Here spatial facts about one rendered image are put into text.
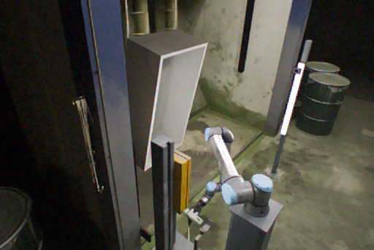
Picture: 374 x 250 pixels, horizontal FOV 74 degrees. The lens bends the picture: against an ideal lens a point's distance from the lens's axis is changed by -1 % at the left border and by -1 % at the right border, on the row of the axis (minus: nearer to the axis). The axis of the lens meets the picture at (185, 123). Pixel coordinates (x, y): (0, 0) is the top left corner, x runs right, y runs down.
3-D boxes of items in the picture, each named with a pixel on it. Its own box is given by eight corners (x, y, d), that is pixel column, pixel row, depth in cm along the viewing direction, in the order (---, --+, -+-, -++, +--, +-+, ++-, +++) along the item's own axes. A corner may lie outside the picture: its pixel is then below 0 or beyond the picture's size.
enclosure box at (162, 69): (120, 152, 259) (126, 38, 188) (159, 129, 301) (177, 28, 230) (144, 171, 245) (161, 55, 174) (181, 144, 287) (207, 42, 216)
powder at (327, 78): (310, 72, 408) (310, 71, 407) (346, 77, 389) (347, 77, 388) (308, 82, 365) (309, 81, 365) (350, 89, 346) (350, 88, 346)
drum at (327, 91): (295, 117, 453) (309, 69, 409) (330, 124, 433) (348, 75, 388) (293, 132, 407) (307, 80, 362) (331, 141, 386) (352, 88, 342)
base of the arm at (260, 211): (273, 206, 189) (276, 197, 184) (262, 221, 176) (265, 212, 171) (250, 194, 199) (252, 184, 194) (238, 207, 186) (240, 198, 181)
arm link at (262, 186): (273, 204, 178) (278, 186, 169) (250, 207, 174) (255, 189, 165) (263, 188, 191) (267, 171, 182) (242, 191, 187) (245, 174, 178)
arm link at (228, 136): (231, 123, 227) (226, 186, 252) (218, 124, 225) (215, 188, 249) (237, 128, 217) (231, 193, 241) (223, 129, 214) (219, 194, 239)
